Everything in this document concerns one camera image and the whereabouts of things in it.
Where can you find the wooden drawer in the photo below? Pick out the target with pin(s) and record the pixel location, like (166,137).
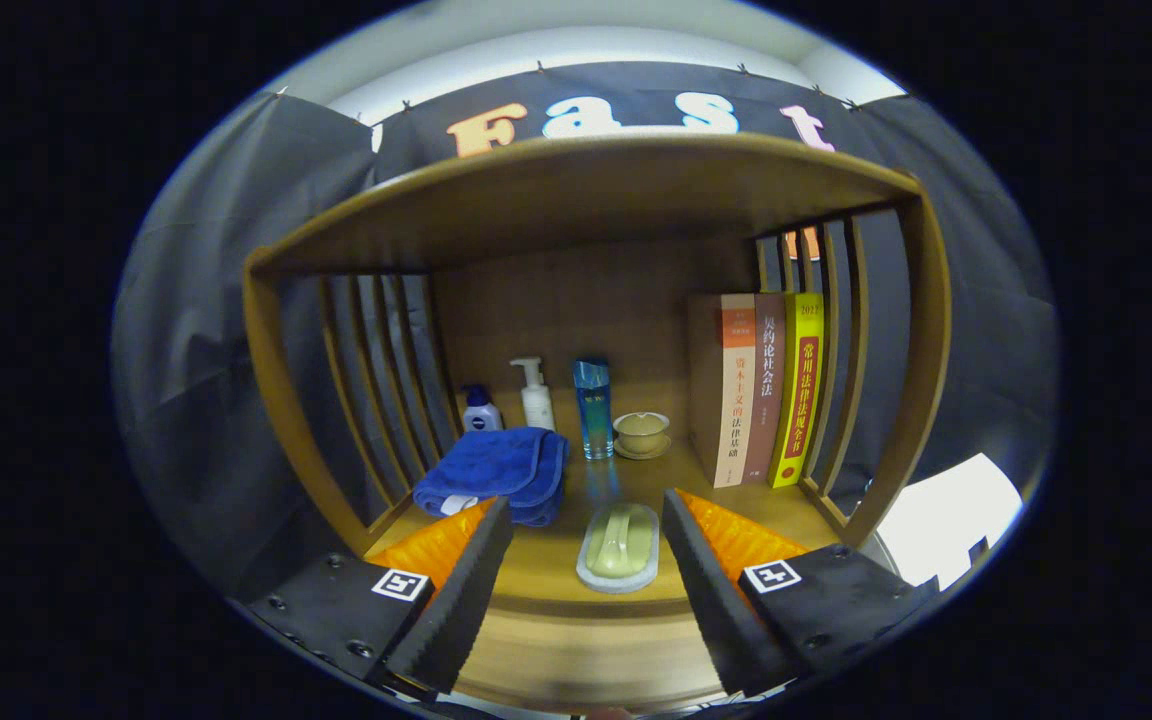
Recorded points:
(586,650)

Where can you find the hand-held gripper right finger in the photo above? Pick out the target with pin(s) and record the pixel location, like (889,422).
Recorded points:
(721,610)

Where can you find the brown book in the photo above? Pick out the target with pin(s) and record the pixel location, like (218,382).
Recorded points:
(766,390)

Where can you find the orange and white book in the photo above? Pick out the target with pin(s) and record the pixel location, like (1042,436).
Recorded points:
(736,400)

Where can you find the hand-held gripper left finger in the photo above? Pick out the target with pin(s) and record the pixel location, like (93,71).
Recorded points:
(451,610)

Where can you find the yellow lidded teacup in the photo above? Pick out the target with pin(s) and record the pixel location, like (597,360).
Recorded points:
(641,435)

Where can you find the wooden cabinet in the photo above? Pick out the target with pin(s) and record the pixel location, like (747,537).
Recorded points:
(586,190)

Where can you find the blue folded towel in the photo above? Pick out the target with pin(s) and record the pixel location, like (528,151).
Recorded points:
(496,465)

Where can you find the green soap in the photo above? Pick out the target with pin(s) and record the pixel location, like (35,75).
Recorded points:
(618,545)

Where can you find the small white blue-capped bottle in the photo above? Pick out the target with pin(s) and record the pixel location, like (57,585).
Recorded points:
(482,415)

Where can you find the yellow book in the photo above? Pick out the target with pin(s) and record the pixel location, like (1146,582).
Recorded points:
(798,400)

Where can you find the blue glass bottle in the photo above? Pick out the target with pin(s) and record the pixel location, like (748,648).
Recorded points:
(594,415)

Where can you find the white pump bottle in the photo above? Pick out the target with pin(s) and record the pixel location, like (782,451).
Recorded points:
(536,405)

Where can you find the wooden countertop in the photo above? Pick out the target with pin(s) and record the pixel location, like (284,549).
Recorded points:
(546,560)

